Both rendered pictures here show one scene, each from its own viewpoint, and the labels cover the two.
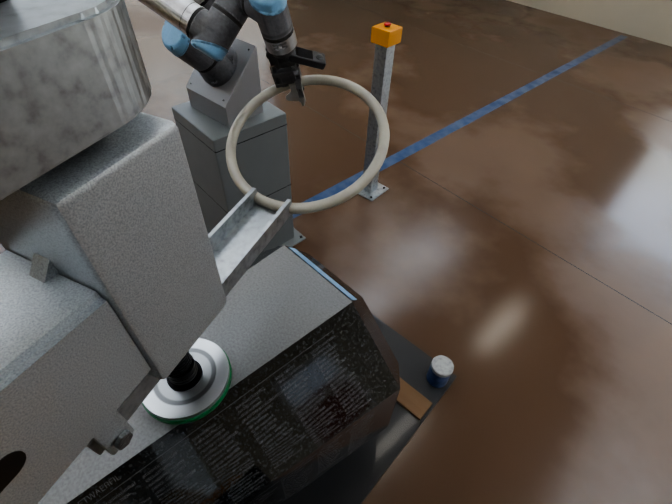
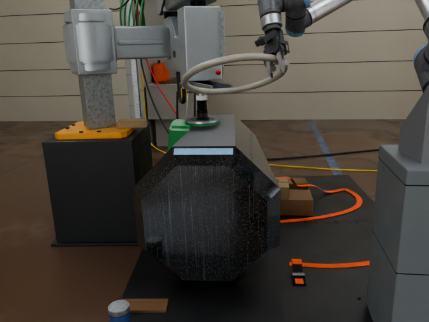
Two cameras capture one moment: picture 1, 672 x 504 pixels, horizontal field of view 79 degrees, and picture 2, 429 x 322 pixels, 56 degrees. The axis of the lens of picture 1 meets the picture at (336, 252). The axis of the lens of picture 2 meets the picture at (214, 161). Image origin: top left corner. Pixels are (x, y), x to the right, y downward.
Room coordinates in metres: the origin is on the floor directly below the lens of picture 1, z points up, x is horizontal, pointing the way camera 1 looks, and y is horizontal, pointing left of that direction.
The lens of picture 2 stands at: (2.48, -1.14, 1.30)
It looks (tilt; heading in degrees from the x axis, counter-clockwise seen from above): 16 degrees down; 142
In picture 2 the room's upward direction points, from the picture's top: 2 degrees counter-clockwise
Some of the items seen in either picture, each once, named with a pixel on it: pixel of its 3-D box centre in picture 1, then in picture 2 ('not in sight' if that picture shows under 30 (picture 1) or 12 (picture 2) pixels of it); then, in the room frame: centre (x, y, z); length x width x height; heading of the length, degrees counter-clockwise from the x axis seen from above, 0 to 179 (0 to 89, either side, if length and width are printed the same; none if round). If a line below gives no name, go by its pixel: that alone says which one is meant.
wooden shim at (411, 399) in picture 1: (403, 393); (143, 305); (0.81, -0.34, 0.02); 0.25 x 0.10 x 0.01; 49
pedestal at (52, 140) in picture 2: not in sight; (105, 180); (-0.27, -0.02, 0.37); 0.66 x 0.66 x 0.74; 49
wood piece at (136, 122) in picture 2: not in sight; (133, 122); (-0.07, 0.14, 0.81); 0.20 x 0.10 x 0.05; 57
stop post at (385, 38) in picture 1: (377, 120); not in sight; (2.35, -0.22, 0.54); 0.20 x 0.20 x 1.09; 49
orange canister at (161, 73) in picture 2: not in sight; (162, 71); (-2.55, 1.92, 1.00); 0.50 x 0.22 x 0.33; 133
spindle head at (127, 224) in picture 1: (82, 287); (196, 46); (0.38, 0.39, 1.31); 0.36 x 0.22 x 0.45; 157
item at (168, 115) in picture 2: not in sight; (180, 110); (-2.48, 2.15, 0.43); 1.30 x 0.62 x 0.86; 133
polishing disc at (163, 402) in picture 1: (185, 376); (202, 119); (0.45, 0.36, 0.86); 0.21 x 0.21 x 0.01
